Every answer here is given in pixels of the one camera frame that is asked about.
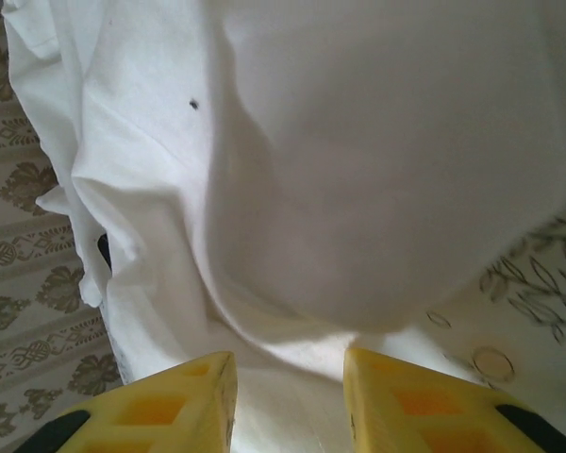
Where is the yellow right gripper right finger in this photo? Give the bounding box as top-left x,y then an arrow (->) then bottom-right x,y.
342,347 -> 566,453

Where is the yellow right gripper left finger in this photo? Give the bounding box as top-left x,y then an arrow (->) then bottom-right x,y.
21,350 -> 241,453

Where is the white t-shirt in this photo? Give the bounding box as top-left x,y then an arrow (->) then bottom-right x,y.
0,0 -> 566,453

